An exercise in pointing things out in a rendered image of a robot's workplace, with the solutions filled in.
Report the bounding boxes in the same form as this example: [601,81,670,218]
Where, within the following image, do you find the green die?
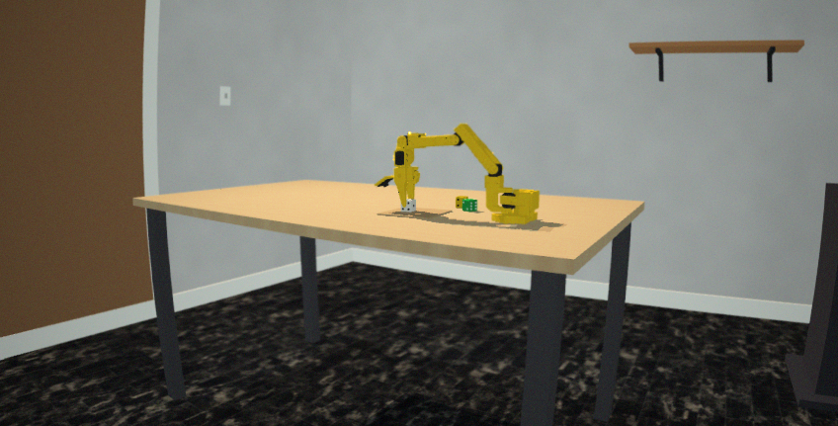
[462,199,477,212]

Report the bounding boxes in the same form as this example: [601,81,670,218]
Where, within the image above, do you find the brown textured mat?
[377,208,452,219]

